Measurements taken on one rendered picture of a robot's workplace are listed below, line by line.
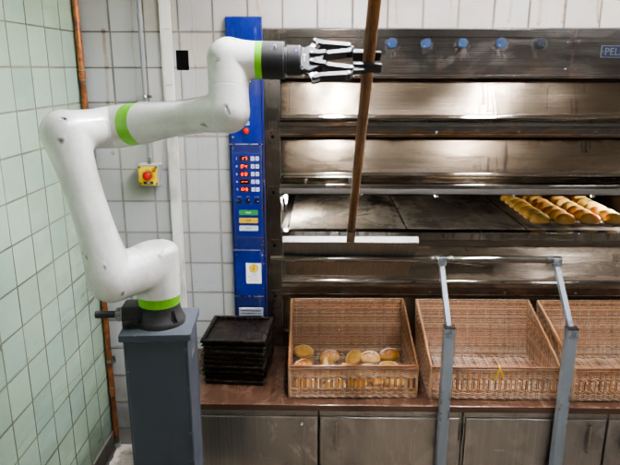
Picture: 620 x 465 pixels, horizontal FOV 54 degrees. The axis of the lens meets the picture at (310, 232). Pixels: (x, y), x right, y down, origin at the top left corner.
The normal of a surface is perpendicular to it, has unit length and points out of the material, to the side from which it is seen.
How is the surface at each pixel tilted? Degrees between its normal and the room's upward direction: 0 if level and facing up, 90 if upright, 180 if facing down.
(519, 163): 70
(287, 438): 90
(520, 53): 90
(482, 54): 90
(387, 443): 90
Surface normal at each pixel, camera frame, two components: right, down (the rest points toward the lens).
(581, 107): -0.02, -0.08
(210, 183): -0.02, 0.26
